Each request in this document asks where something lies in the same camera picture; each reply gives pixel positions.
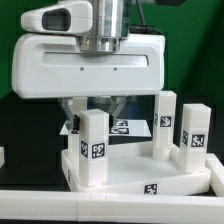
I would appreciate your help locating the white right fence bar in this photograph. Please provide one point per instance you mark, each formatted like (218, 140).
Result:
(217, 174)

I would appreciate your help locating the white desk tabletop tray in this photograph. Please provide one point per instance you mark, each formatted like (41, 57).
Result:
(132, 170)

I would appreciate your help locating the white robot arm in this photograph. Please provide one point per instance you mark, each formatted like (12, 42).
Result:
(87, 48)

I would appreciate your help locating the white marker sheet with tags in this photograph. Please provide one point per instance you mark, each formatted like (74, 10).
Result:
(123, 127)

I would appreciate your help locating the white front fence bar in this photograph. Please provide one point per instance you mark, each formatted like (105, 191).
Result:
(102, 207)

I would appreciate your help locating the white fence bar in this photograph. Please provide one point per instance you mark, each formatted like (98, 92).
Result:
(102, 207)
(217, 174)

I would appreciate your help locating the white left fence piece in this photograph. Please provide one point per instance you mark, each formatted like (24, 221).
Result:
(2, 156)

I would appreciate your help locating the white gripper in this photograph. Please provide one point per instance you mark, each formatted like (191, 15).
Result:
(84, 48)

